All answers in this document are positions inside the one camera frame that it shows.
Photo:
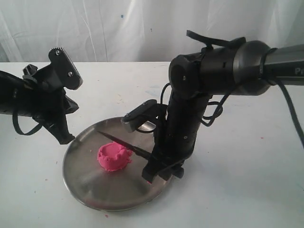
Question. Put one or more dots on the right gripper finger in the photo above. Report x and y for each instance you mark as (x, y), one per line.
(176, 171)
(151, 170)

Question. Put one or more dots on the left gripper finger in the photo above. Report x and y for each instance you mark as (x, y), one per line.
(70, 106)
(57, 126)

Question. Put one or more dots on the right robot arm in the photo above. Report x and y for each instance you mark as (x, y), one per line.
(201, 83)

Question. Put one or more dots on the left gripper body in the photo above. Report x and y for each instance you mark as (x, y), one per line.
(42, 94)

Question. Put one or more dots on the black knife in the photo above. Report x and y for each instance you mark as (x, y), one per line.
(138, 151)

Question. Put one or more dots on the pink clay lump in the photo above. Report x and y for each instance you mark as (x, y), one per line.
(113, 156)

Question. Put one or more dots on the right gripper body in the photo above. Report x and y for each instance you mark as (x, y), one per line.
(179, 134)

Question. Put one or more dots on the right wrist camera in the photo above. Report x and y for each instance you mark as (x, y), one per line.
(147, 111)

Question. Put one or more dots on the round steel plate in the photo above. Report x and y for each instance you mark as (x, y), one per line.
(99, 189)

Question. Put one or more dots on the white backdrop curtain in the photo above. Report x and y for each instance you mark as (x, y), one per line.
(140, 30)

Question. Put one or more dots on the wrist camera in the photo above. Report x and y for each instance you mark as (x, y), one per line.
(147, 111)
(65, 69)

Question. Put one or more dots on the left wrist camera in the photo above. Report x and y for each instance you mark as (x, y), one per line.
(65, 69)

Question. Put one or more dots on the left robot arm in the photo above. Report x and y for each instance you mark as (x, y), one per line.
(11, 101)

